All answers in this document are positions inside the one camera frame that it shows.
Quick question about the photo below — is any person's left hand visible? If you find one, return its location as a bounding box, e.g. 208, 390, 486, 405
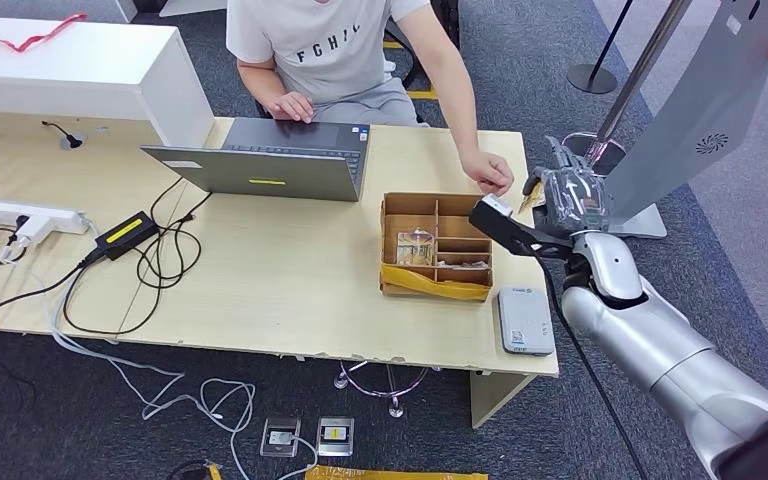
460, 150, 516, 198

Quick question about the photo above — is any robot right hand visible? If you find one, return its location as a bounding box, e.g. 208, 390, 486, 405
523, 135, 614, 240

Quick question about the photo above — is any person's right hand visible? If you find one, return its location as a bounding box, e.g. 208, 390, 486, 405
267, 91, 316, 125

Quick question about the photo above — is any person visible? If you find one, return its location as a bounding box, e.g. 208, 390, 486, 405
226, 0, 485, 127

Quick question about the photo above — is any clear-sleeved key card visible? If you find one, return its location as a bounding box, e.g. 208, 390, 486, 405
397, 228, 436, 268

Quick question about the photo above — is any white card reader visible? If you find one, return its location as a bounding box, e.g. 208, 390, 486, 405
497, 286, 556, 357

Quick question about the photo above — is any grey laptop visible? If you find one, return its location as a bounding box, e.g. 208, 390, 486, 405
140, 117, 372, 203

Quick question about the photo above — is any cardboard divided box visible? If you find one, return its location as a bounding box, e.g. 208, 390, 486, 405
378, 192, 495, 304

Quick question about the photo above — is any black chair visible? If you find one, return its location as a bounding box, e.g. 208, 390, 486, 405
383, 23, 425, 126

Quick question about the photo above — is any grey kiosk stand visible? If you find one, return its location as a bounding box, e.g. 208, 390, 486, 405
599, 0, 768, 240

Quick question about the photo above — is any wooden desk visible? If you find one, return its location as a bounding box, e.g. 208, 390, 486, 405
0, 111, 561, 431

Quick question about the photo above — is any black power adapter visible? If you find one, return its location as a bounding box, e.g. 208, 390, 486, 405
94, 211, 160, 262

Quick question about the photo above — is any white counter block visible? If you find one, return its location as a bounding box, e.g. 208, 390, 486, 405
0, 16, 216, 148

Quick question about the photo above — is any red ribbon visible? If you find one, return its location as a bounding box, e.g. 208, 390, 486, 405
0, 13, 88, 54

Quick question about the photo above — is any chrome stool base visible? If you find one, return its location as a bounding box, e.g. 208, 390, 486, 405
332, 360, 440, 420

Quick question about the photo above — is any white plug adapter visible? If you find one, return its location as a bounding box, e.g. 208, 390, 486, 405
11, 215, 54, 250

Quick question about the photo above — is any floor socket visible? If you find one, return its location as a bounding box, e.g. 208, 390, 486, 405
259, 417, 302, 460
316, 416, 356, 458

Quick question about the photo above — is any white power strip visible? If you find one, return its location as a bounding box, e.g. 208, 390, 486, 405
0, 198, 92, 236

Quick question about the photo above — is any yellow floor tape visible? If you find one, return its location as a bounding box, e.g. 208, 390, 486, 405
304, 465, 490, 480

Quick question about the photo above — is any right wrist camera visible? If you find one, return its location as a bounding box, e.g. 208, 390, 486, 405
468, 193, 574, 261

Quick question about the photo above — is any chrome stanchion post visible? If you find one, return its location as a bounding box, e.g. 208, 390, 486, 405
559, 0, 695, 179

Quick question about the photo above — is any black stanchion post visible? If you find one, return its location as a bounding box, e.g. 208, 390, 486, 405
566, 0, 634, 95

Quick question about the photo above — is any black camera cable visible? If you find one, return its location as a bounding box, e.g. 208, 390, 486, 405
536, 254, 650, 480

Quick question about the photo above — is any black adapter output cable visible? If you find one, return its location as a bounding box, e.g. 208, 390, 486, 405
62, 176, 213, 337

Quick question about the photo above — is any black mains cable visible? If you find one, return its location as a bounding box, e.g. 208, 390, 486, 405
0, 254, 100, 323

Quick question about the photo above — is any white cable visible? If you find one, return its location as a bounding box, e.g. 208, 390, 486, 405
42, 225, 322, 480

